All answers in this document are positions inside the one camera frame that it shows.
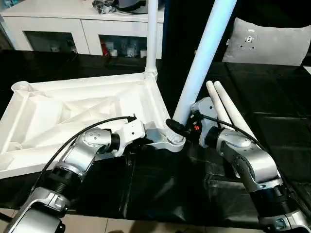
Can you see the white plastic table leg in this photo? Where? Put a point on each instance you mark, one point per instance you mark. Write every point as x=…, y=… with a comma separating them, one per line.
x=230, y=104
x=217, y=102
x=151, y=36
x=204, y=60

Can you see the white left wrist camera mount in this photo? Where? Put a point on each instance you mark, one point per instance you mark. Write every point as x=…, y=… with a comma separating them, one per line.
x=131, y=132

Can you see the black metal bench leg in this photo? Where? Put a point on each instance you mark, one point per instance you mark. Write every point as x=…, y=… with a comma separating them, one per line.
x=6, y=217

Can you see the round grey appliance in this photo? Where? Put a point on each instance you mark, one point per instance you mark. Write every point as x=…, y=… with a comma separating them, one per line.
x=133, y=6

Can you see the white plastic table top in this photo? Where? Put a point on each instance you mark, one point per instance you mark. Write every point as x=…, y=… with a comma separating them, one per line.
x=60, y=109

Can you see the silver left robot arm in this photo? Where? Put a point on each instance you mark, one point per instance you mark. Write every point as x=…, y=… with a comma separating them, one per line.
x=77, y=155

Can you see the white flat board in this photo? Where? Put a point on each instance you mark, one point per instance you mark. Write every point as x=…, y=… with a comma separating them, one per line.
x=308, y=71

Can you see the white cabinet with glass doors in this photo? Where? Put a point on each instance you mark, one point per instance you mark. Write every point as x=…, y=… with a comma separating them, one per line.
x=73, y=26

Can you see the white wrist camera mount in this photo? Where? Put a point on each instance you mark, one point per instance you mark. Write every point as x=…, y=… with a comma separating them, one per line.
x=131, y=132
x=206, y=106

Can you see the grey cushion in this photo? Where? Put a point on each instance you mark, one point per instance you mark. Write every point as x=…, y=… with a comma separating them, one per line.
x=267, y=43

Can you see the black work mat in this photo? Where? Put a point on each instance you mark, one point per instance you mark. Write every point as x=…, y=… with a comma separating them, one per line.
x=267, y=97

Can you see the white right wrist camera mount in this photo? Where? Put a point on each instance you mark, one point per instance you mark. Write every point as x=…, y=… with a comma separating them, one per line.
x=206, y=106

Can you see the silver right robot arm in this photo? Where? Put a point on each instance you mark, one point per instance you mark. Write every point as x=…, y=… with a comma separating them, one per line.
x=252, y=160

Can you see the red box in cabinet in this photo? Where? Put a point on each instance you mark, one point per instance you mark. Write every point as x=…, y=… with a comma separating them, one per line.
x=105, y=49

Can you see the tall black cabinet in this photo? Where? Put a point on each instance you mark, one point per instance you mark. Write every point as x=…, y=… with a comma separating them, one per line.
x=182, y=29

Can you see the small white cup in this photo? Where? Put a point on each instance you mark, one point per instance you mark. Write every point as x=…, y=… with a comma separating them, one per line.
x=113, y=52
x=143, y=53

